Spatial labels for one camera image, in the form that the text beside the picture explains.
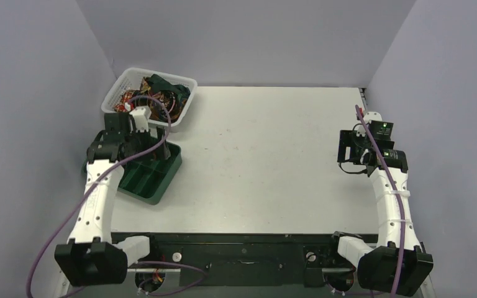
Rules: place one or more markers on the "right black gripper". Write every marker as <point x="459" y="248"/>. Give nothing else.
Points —
<point x="347" y="145"/>

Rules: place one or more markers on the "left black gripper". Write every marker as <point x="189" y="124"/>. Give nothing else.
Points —
<point x="147" y="136"/>

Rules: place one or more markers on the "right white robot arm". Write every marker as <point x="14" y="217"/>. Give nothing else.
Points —
<point x="397" y="264"/>

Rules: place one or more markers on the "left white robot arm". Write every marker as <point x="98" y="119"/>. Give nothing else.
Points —
<point x="90" y="258"/>

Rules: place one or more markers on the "red patterned ties pile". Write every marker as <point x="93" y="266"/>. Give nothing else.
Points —
<point x="174" y="106"/>

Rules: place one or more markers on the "dark green tie in basket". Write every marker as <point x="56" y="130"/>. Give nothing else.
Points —
<point x="156" y="86"/>

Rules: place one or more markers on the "green compartment tray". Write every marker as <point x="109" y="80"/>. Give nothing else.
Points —
<point x="141" y="176"/>

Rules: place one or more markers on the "white plastic basket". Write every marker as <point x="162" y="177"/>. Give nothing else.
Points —
<point x="131" y="79"/>

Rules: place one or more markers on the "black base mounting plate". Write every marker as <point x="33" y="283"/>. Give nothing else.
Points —
<point x="241" y="259"/>

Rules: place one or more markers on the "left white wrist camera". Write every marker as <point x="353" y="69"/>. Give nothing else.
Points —
<point x="139" y="117"/>

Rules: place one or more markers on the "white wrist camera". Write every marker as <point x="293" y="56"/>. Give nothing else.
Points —
<point x="139" y="117"/>
<point x="368" y="117"/>

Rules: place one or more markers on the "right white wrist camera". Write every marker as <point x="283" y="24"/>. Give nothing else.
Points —
<point x="368" y="117"/>

